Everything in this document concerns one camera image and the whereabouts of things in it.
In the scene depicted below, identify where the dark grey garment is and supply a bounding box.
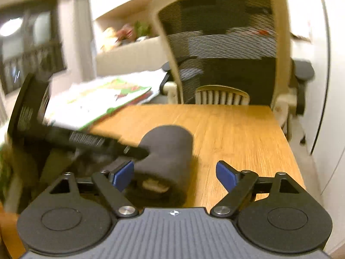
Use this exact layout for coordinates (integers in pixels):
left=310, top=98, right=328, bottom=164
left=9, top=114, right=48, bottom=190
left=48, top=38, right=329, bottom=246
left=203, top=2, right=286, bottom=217
left=72, top=125, right=195, bottom=208

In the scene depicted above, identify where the green cartoon zipper storage bag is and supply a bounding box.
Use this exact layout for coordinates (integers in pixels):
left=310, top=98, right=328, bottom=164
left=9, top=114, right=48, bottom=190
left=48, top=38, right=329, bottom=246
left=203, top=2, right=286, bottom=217
left=44, top=81, right=151, bottom=130

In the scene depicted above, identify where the beige sofa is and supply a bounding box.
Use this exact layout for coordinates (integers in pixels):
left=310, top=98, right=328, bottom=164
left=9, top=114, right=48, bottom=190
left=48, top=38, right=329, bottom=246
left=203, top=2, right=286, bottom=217
left=95, top=37, right=168, bottom=76

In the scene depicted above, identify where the beige mesh office chair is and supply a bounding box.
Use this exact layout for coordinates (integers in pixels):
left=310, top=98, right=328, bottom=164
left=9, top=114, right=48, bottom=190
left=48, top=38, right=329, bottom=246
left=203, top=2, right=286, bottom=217
left=149, top=0, right=315, bottom=137

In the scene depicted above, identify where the red flower plant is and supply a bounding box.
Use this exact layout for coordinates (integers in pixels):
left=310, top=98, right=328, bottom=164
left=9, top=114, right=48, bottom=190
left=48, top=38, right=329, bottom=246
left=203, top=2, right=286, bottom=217
left=101, top=21, right=152, bottom=52

